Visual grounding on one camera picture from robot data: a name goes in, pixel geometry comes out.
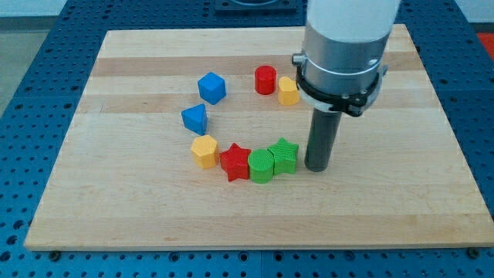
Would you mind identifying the blue cube block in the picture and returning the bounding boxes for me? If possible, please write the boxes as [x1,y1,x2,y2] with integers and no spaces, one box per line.
[198,72,226,105]

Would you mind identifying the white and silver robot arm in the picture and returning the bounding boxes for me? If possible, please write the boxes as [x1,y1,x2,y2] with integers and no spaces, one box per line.
[292,0,401,117]

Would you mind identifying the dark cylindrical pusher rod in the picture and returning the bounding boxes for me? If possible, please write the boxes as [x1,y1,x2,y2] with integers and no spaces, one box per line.
[304,109,342,172]

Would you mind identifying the blue triangle block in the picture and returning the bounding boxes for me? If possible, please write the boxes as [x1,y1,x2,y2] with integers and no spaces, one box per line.
[181,103,208,136]

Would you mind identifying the wooden board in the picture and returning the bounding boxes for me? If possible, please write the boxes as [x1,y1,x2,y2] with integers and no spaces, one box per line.
[25,24,493,251]

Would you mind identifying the green star block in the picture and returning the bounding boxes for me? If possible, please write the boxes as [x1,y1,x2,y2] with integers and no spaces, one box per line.
[267,137,299,175]

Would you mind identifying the green cylinder block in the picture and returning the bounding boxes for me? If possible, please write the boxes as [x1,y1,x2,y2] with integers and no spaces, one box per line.
[248,149,274,184]

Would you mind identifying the yellow heart block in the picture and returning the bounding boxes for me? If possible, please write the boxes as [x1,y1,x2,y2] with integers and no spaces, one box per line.
[278,76,300,106]

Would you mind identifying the yellow hexagon block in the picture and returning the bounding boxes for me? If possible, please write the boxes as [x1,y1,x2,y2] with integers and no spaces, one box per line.
[191,135,219,169]

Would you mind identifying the red cylinder block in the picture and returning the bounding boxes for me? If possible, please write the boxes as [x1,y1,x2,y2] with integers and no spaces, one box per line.
[254,65,277,95]

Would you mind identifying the red star block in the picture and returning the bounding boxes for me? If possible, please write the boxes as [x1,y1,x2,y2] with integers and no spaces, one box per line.
[219,143,252,181]

